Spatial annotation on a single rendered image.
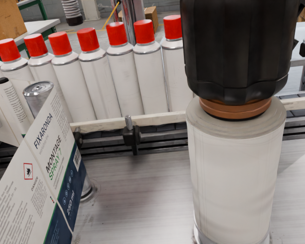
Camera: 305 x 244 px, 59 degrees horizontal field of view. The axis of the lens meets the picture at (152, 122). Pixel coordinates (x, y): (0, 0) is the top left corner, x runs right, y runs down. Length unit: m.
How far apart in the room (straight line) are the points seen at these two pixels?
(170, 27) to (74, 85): 0.21
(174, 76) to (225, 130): 0.30
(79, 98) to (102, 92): 0.05
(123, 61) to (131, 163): 0.19
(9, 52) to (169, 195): 0.38
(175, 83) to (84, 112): 0.19
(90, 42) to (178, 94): 0.18
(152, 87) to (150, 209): 0.22
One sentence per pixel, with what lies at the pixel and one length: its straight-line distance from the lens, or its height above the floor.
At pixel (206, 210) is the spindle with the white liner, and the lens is 0.29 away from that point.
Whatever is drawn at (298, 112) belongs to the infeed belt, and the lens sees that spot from 0.60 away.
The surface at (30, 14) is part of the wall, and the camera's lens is 7.36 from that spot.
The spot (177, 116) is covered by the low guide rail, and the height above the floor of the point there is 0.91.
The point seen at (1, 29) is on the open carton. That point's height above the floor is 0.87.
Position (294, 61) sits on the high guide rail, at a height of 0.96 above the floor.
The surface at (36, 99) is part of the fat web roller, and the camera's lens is 0.35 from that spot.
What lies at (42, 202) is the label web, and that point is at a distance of 0.29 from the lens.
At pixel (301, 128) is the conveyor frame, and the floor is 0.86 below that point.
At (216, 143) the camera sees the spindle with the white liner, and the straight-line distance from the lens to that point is 0.22.
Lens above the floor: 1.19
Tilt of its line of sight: 33 degrees down
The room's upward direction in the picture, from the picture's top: 10 degrees counter-clockwise
